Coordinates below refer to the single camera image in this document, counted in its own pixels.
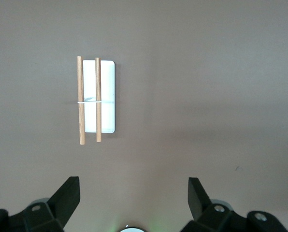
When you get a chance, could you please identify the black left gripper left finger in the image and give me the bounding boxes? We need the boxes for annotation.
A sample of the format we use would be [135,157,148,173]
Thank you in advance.
[0,176,81,232]

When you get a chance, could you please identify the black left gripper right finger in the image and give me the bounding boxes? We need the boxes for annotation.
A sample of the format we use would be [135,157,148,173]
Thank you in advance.
[180,177,288,232]

